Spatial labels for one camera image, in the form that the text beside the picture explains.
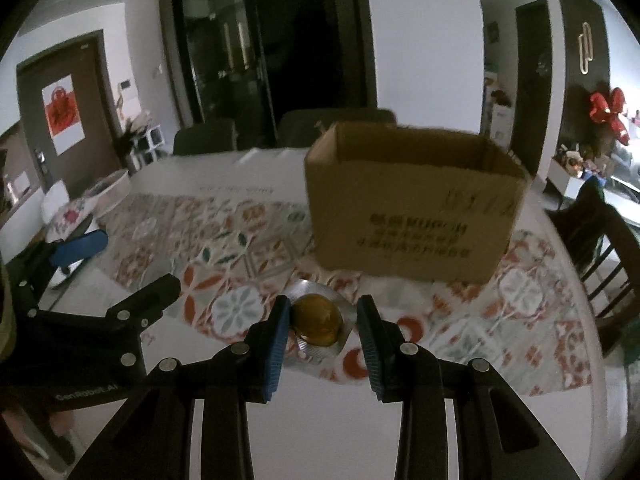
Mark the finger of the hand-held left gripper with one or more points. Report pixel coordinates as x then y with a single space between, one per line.
150 300
80 247

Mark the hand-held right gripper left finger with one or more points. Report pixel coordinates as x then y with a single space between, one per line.
276 355

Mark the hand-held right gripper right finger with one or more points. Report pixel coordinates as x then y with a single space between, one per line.
372 355

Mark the amber dome foil snack pack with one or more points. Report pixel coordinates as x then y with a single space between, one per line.
317 325

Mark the brown cardboard box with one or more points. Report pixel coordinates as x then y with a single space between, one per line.
415 200

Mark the person's left hand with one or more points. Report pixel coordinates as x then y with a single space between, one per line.
25 430

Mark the white round appliance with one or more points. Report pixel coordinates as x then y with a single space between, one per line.
67 274

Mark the floral tissue box cover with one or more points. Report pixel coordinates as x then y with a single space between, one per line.
70 220

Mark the round floral dish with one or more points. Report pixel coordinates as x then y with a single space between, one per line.
112 190

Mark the floral patterned table runner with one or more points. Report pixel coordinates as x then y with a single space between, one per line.
225 260

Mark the brown entry door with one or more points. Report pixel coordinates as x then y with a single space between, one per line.
95 135

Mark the small white cube shelf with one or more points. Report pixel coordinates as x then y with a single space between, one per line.
150 147

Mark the dark dried plant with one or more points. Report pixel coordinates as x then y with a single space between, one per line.
134 132

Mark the red and white door poster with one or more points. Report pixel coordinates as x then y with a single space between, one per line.
62 112

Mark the dark green dining chair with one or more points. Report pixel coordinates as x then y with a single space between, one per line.
310 127
205 137

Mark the white television cabinet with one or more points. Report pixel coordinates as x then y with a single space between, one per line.
565 185

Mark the white hallway storage shelf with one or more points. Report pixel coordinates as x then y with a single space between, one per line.
500 120

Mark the dark wooden chair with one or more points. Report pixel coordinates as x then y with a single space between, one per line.
617 240

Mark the dark glass sliding door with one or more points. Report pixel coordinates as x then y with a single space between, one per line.
275 50

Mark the clutter of gift boxes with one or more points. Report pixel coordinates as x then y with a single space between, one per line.
582 160

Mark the dark interior door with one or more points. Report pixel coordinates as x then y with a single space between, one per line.
532 85

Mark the red foil balloon bunch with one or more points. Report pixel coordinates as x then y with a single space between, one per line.
607 110

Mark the wall intercom panel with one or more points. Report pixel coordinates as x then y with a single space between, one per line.
126 88

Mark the small wall picture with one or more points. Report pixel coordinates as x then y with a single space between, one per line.
493 31

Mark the gold loop wall light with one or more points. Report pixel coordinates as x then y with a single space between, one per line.
585 47

